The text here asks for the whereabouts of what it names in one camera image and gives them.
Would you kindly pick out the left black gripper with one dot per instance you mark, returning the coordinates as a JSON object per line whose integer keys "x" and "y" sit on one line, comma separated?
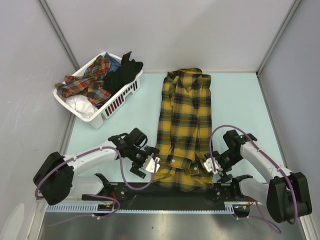
{"x": 135, "y": 168}

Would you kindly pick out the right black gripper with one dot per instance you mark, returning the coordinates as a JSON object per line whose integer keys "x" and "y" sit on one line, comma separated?
{"x": 224, "y": 177}

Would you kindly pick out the yellow plaid long sleeve shirt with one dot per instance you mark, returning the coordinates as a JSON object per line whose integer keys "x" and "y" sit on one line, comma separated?
{"x": 184, "y": 131}

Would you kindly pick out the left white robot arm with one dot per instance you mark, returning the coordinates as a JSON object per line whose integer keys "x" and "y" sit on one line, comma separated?
{"x": 60, "y": 176}

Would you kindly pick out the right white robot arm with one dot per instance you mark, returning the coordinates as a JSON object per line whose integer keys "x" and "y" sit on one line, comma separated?
{"x": 247, "y": 145}

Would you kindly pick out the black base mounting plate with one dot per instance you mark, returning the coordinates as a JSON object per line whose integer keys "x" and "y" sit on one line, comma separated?
{"x": 157, "y": 198}

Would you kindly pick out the white plastic laundry basket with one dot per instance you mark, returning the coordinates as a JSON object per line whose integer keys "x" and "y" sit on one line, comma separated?
{"x": 106, "y": 110}

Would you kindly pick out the white shirt in basket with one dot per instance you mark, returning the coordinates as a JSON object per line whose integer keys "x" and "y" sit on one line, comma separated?
{"x": 81, "y": 105}

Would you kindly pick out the black shirt in basket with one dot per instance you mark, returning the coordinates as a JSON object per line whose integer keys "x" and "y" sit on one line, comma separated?
{"x": 123, "y": 75}

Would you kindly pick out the red plaid shirt in basket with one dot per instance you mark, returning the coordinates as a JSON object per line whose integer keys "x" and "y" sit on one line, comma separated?
{"x": 90, "y": 84}

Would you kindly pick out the blue shirt in basket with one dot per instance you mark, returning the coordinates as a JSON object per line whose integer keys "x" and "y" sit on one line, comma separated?
{"x": 114, "y": 63}

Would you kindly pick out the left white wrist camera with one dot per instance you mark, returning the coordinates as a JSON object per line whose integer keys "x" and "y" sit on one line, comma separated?
{"x": 151, "y": 164}

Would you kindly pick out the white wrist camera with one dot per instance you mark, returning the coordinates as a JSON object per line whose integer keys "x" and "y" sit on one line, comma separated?
{"x": 211, "y": 165}
{"x": 151, "y": 164}

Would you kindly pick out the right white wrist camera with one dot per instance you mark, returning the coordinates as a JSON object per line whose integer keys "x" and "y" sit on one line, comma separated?
{"x": 211, "y": 165}

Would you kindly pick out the aluminium frame rail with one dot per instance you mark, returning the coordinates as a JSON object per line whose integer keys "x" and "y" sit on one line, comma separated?
{"x": 277, "y": 191}

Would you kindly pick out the white slotted cable duct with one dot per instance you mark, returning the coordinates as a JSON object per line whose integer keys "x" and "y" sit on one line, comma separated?
{"x": 97, "y": 208}

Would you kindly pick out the left corner aluminium post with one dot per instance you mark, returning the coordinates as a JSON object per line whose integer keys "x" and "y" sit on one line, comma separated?
{"x": 44, "y": 6}

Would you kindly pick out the corner aluminium post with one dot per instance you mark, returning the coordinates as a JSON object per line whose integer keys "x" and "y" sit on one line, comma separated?
{"x": 278, "y": 36}
{"x": 44, "y": 6}

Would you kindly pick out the right corner aluminium post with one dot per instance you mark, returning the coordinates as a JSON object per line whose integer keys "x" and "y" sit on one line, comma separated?
{"x": 278, "y": 36}

